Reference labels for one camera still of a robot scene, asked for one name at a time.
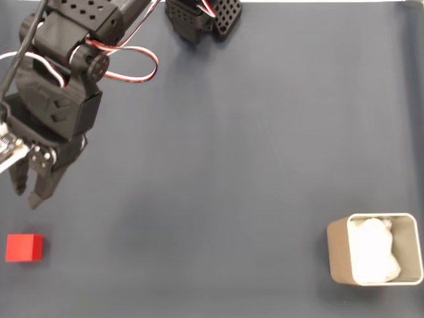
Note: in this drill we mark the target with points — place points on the red cube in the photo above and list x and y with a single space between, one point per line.
21 248

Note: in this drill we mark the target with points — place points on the beige rounded box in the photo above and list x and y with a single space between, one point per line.
338 251

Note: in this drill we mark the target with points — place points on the white crumpled paper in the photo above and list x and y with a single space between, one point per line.
371 251

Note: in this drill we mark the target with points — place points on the camera board on white mount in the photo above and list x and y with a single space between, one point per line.
8 149

